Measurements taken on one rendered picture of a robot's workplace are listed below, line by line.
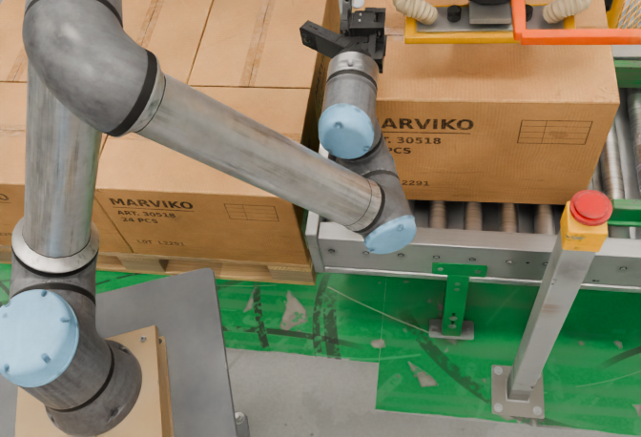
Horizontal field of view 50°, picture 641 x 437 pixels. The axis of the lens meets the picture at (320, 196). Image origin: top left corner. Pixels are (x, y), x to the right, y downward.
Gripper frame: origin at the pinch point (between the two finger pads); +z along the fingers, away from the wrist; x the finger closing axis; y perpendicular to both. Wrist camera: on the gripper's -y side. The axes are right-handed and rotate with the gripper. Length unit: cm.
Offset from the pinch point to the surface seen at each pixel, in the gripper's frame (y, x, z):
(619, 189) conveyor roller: 65, -65, 1
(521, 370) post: 42, -94, -39
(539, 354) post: 45, -81, -39
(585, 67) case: 48, -25, 5
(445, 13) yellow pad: 18.1, -10.8, 5.7
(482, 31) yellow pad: 25.5, -11.3, 0.9
